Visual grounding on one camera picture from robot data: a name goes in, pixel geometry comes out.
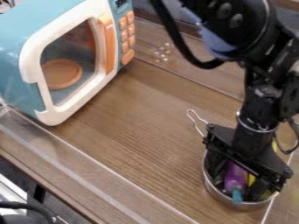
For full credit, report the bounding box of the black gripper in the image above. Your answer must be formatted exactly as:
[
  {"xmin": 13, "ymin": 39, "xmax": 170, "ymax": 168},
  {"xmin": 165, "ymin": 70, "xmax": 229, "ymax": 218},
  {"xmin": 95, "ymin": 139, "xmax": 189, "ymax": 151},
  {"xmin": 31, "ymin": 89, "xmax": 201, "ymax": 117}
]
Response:
[{"xmin": 205, "ymin": 116, "xmax": 294, "ymax": 201}]

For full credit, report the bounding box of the purple toy eggplant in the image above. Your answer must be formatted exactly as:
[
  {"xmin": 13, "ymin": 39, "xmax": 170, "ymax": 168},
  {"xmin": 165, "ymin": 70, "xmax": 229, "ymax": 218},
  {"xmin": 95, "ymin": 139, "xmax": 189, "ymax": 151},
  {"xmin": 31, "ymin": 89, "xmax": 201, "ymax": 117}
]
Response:
[{"xmin": 225, "ymin": 161, "xmax": 248, "ymax": 205}]

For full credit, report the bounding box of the silver pot with wire handle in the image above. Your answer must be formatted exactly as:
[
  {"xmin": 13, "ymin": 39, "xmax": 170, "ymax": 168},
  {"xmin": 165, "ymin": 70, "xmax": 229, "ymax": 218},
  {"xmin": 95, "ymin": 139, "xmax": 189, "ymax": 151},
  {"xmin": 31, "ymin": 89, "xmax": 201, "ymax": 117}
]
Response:
[{"xmin": 187, "ymin": 109, "xmax": 280, "ymax": 211}]

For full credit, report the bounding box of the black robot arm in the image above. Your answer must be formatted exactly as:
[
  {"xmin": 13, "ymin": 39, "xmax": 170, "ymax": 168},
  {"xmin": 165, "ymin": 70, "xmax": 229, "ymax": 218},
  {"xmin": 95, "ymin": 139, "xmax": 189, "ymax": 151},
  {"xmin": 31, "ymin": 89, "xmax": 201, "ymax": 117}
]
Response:
[{"xmin": 150, "ymin": 0, "xmax": 299, "ymax": 204}]

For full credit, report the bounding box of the yellow toy corn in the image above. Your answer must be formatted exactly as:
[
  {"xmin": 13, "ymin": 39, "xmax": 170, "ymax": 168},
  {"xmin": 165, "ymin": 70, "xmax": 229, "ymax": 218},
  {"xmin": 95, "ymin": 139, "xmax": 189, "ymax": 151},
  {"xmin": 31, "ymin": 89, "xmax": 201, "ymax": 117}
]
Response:
[{"xmin": 248, "ymin": 140, "xmax": 278, "ymax": 200}]

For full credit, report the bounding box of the orange microwave turntable plate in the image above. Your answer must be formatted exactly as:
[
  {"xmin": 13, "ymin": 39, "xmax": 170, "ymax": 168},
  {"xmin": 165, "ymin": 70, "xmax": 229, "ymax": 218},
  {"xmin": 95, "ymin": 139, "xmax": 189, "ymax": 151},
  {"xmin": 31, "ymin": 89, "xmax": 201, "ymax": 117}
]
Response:
[{"xmin": 42, "ymin": 59, "xmax": 83, "ymax": 90}]

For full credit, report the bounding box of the blue toy microwave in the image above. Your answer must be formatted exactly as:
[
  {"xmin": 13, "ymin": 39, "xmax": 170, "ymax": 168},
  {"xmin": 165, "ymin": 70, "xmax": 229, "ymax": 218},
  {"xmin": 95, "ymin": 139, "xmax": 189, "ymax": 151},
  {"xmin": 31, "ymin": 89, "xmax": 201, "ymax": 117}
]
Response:
[{"xmin": 0, "ymin": 0, "xmax": 137, "ymax": 126}]

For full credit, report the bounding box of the black cable bottom left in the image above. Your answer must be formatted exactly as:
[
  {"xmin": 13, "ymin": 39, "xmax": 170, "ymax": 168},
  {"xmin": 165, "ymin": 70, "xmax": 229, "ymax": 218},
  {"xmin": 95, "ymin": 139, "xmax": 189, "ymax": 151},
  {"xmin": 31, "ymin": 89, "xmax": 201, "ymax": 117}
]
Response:
[{"xmin": 0, "ymin": 200, "xmax": 58, "ymax": 224}]

